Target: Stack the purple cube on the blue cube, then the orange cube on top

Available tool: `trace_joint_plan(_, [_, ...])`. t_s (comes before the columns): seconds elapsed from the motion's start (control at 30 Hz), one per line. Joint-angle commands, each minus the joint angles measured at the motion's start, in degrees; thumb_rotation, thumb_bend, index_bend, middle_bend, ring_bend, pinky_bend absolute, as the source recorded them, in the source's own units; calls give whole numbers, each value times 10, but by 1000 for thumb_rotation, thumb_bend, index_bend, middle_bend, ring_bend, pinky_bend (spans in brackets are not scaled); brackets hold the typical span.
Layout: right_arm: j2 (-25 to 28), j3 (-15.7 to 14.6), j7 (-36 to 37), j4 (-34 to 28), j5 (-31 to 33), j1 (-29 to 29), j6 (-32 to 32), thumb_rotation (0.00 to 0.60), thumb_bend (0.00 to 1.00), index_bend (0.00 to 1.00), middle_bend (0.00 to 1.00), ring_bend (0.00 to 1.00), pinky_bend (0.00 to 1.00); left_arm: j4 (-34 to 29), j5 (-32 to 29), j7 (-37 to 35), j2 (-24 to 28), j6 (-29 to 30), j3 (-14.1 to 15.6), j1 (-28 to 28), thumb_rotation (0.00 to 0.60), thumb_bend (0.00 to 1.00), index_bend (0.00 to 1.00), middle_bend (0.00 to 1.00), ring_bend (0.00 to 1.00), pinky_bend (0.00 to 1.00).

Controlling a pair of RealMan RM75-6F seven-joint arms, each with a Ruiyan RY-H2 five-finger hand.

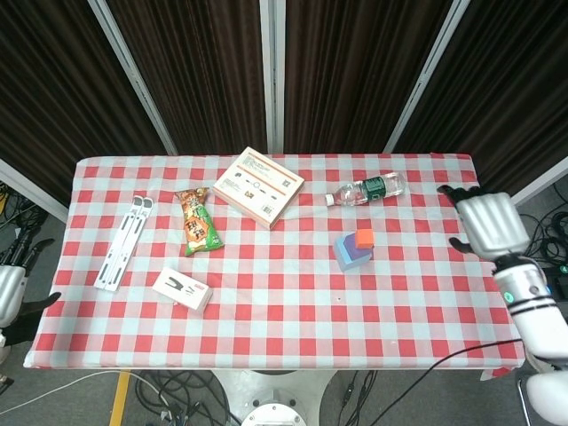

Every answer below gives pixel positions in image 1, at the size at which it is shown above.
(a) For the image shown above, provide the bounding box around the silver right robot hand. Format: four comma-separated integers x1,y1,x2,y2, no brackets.
437,185,532,261

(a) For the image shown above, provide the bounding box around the white floor cable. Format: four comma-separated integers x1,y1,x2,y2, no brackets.
0,370,174,422

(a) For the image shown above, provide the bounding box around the clear water bottle green label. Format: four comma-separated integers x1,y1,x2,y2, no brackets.
325,171,407,208

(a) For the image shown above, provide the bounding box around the black floor cable bundle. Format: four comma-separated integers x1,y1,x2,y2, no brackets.
132,370,243,426
518,184,568,270
0,181,50,243

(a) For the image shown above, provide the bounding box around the medium purple cube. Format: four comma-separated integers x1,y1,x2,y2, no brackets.
343,233,372,261

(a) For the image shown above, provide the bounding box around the white folding laptop stand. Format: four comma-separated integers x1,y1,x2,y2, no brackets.
93,193,154,294

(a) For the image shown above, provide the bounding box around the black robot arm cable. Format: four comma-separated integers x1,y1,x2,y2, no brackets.
363,337,525,426

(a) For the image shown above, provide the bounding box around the white stapler box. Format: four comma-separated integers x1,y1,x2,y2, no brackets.
152,266,214,315

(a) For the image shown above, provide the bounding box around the white partition post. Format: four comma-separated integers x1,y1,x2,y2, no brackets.
0,157,70,223
487,154,568,223
382,0,471,154
259,0,288,154
87,0,178,155

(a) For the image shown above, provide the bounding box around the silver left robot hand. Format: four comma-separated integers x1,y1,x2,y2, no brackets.
0,230,62,329

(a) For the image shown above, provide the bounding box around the green orange snack bag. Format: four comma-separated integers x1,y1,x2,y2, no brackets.
174,186,223,257

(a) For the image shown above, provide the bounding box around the red white checkered tablecloth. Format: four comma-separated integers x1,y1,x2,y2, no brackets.
22,153,527,370

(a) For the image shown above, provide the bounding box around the large light blue cube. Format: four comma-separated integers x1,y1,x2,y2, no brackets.
334,234,373,272

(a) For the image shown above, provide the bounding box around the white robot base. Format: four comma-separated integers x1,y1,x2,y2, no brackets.
212,368,338,426

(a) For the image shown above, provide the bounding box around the flat white orange product box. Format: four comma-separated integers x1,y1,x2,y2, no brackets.
211,146,306,231

